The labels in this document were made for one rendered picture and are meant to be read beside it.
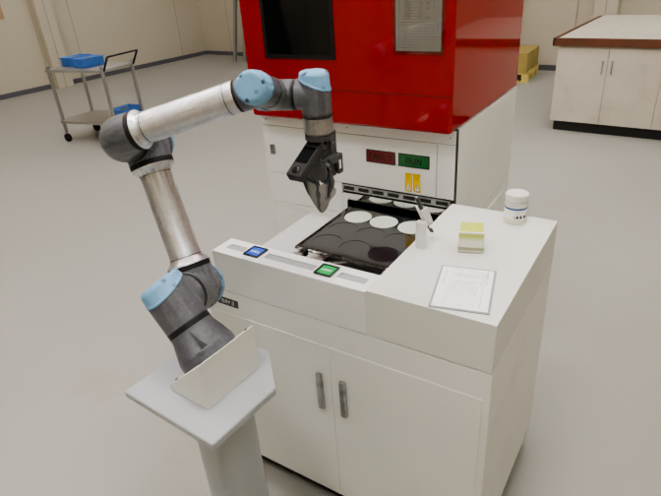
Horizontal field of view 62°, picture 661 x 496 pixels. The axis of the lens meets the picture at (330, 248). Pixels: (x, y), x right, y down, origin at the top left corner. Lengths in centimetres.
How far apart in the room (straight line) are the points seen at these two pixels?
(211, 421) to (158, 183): 62
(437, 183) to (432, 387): 75
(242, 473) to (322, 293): 53
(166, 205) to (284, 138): 84
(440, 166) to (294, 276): 67
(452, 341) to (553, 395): 129
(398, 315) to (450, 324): 14
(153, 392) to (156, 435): 110
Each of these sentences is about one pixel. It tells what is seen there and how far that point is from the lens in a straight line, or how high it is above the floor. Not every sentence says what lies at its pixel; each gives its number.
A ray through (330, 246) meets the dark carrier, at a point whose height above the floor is 90.
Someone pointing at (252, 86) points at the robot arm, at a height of 151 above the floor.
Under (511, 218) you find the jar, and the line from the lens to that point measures 180.
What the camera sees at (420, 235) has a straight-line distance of 162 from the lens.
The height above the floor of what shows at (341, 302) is 90.
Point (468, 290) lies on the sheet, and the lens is 145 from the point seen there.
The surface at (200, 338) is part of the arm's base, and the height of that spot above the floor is 97.
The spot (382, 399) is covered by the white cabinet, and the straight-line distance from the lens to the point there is 165.
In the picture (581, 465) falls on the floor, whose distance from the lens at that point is 240.
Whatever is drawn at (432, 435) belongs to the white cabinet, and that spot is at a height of 54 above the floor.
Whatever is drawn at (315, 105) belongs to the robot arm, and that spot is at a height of 143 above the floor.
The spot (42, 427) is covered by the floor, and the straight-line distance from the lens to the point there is 284.
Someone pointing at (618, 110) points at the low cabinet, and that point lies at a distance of 613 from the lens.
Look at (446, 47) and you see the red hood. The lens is 177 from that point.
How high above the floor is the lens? 174
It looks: 28 degrees down
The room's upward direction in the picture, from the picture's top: 4 degrees counter-clockwise
